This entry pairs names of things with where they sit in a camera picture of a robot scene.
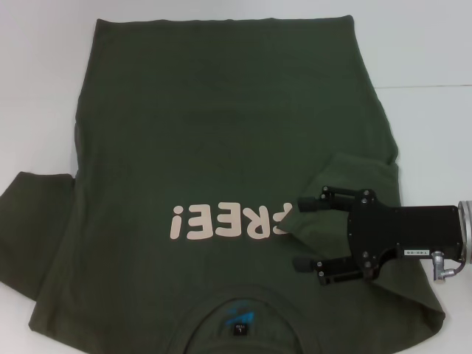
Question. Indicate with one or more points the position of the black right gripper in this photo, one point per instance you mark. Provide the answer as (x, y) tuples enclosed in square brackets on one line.
[(409, 232)]

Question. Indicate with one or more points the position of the dark green FREE! t-shirt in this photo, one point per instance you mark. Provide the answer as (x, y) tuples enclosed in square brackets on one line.
[(228, 129)]

